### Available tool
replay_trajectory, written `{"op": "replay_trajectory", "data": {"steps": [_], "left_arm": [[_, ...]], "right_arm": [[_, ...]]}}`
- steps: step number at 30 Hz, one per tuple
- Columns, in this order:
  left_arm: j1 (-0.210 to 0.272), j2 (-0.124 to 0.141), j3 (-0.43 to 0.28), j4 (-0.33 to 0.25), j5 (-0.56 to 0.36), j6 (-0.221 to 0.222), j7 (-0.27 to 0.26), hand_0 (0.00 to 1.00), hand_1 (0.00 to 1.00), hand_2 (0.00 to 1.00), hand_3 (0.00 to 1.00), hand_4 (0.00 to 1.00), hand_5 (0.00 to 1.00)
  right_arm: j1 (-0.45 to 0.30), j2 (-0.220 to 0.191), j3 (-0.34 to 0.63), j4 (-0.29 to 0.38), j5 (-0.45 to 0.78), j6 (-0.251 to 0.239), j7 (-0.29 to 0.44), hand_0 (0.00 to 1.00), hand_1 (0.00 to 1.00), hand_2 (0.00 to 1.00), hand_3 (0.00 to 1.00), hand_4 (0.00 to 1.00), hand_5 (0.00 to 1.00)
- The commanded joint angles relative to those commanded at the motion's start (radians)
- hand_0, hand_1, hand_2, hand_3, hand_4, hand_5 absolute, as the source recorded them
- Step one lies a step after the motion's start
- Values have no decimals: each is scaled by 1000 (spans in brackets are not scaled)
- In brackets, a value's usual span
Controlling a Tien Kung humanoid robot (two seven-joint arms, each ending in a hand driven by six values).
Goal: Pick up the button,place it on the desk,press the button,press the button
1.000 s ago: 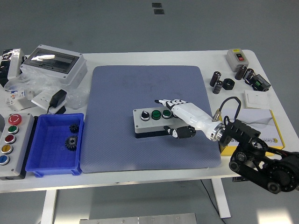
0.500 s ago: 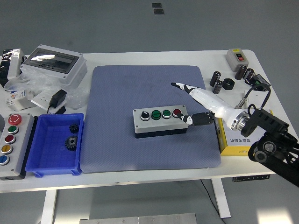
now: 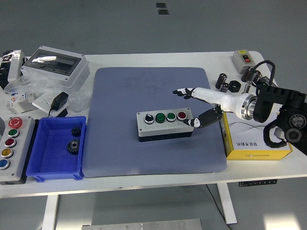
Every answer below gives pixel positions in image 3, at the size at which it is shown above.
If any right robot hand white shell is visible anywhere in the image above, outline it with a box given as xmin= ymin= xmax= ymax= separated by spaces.
xmin=172 ymin=87 xmax=244 ymax=129

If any grey four-button control box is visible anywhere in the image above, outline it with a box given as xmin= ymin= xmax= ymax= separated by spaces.
xmin=136 ymin=107 xmax=195 ymax=143

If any grey five-button control box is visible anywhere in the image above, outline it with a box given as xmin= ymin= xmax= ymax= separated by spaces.
xmin=0 ymin=116 xmax=36 ymax=185

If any black hex nut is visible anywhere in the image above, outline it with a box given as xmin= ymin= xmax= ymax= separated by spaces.
xmin=228 ymin=80 xmax=242 ymax=93

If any black module with green terminal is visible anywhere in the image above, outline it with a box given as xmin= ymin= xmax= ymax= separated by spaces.
xmin=258 ymin=76 xmax=279 ymax=88

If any yellow and white cardboard box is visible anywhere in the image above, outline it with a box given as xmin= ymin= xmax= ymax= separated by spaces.
xmin=219 ymin=112 xmax=293 ymax=161

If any black table control panel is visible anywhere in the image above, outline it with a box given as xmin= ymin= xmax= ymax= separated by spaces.
xmin=238 ymin=179 xmax=278 ymax=187

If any white table leg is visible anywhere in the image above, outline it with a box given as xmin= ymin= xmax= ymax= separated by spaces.
xmin=217 ymin=183 xmax=237 ymax=225
xmin=41 ymin=194 xmax=59 ymax=230

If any blue-grey table mat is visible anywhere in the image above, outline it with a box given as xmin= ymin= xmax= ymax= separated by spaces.
xmin=83 ymin=67 xmax=228 ymax=178

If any grey metal plate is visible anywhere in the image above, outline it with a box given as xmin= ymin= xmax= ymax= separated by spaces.
xmin=81 ymin=218 xmax=202 ymax=230

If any large black bevel gear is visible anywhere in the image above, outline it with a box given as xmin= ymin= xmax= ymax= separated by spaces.
xmin=66 ymin=138 xmax=81 ymax=156

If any black power adapter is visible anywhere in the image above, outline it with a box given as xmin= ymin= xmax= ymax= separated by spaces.
xmin=48 ymin=92 xmax=70 ymax=118

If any clear plastic bag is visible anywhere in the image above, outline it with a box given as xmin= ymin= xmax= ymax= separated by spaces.
xmin=4 ymin=71 xmax=92 ymax=113

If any blue plastic bin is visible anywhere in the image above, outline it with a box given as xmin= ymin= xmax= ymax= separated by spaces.
xmin=25 ymin=116 xmax=87 ymax=183

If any white circuit breaker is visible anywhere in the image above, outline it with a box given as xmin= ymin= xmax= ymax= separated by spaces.
xmin=6 ymin=92 xmax=36 ymax=115

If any white rectangular box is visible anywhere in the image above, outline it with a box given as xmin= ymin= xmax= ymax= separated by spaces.
xmin=8 ymin=49 xmax=27 ymax=82

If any black foil package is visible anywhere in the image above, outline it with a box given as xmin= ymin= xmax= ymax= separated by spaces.
xmin=0 ymin=50 xmax=15 ymax=91

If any grey red-green switch box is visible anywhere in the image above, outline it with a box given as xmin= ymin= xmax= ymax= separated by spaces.
xmin=232 ymin=49 xmax=257 ymax=74

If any black cable under table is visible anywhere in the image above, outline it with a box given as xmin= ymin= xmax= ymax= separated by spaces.
xmin=205 ymin=184 xmax=232 ymax=230

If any grey enclosure with clear lid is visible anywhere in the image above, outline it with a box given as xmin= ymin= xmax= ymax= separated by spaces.
xmin=20 ymin=46 xmax=91 ymax=91

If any white wall socket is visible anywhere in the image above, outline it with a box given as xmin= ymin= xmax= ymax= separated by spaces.
xmin=32 ymin=93 xmax=63 ymax=113

